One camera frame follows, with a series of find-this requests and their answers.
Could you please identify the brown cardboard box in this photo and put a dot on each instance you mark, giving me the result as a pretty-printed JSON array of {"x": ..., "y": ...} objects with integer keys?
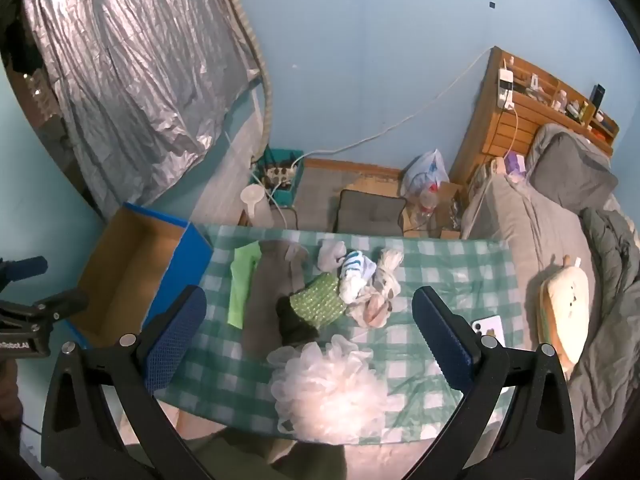
[{"x": 447, "y": 210}]

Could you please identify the light grey sock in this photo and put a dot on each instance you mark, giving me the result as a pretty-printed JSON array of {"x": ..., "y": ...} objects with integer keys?
[{"x": 330, "y": 255}]

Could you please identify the grey bed sheet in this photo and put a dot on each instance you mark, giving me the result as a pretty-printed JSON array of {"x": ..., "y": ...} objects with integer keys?
[{"x": 520, "y": 230}]

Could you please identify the dark cloth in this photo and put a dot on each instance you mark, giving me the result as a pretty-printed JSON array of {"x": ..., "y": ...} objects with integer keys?
[{"x": 295, "y": 322}]

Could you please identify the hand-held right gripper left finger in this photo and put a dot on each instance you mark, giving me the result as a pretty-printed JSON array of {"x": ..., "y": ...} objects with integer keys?
[{"x": 175, "y": 342}]

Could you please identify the grey fuzzy sock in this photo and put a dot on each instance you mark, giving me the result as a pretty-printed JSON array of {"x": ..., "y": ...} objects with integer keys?
[{"x": 265, "y": 290}]

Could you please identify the grey seat cushion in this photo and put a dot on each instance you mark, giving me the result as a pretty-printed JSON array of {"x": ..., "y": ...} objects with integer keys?
[{"x": 370, "y": 212}]

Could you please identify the green knit scrubber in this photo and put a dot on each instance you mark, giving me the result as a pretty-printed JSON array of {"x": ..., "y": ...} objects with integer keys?
[{"x": 322, "y": 297}]

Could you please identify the clear plastic bottle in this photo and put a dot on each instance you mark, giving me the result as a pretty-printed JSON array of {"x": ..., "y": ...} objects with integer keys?
[{"x": 426, "y": 202}]

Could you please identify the green checkered tablecloth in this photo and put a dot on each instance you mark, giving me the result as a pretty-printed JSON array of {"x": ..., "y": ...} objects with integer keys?
[{"x": 450, "y": 270}]

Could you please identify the wooden headboard shelf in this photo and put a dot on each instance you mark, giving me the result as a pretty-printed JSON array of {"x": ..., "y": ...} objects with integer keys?
[{"x": 492, "y": 135}]

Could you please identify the pinkish white sock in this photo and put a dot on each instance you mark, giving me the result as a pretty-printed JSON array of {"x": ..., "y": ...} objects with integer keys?
[{"x": 372, "y": 310}]

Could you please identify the white plastic bag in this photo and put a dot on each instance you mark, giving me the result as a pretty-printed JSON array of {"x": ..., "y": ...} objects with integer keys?
[{"x": 425, "y": 170}]

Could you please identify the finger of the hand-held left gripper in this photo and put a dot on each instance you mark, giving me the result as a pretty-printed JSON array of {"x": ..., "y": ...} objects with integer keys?
[
  {"x": 50, "y": 306},
  {"x": 27, "y": 267}
]

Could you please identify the silver foil curtain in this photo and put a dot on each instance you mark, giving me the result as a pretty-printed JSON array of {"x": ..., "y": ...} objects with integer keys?
[{"x": 135, "y": 70}]

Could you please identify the person's left forearm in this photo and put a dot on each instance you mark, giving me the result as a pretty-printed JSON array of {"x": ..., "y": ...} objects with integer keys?
[{"x": 7, "y": 400}]

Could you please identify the white power strip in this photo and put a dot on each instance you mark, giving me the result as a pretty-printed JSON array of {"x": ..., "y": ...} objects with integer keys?
[{"x": 280, "y": 174}]

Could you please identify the white knotted sock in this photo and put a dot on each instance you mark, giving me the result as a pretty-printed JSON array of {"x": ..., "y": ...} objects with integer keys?
[{"x": 387, "y": 270}]

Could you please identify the teal plastic crate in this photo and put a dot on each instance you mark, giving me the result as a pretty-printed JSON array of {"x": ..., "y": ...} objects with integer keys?
[{"x": 295, "y": 180}]

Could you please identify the blue cardboard box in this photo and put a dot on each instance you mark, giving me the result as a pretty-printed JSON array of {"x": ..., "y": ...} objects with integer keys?
[{"x": 125, "y": 270}]

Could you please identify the grey pillow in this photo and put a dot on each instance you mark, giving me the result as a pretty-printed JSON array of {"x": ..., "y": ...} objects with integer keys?
[{"x": 570, "y": 165}]

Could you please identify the blue striped white sock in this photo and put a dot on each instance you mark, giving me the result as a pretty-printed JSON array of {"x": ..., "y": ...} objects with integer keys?
[{"x": 352, "y": 272}]

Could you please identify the person's olive shorts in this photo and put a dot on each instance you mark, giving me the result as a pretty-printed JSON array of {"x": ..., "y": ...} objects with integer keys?
[{"x": 270, "y": 455}]

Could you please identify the toast plush pillow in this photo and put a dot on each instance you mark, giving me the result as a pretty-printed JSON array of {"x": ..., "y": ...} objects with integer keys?
[{"x": 565, "y": 310}]

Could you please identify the white smartphone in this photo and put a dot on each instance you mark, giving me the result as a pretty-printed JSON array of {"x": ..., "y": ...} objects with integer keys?
[{"x": 487, "y": 327}]

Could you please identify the white charger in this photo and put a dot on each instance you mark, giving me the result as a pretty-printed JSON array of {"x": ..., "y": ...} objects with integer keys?
[{"x": 505, "y": 85}]

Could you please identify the black bottle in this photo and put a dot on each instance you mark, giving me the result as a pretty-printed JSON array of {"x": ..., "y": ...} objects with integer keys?
[{"x": 597, "y": 100}]

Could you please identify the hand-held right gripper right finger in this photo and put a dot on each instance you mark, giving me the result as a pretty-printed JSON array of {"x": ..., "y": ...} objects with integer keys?
[{"x": 447, "y": 347}]

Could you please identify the purple box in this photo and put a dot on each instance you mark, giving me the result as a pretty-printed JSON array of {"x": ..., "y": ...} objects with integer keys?
[{"x": 515, "y": 164}]

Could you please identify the light green cloth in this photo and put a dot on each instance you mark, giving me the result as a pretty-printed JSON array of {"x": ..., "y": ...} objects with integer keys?
[{"x": 242, "y": 285}]

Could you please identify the grey-green duvet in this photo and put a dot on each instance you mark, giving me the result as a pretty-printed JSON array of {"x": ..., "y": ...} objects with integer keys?
[{"x": 610, "y": 280}]

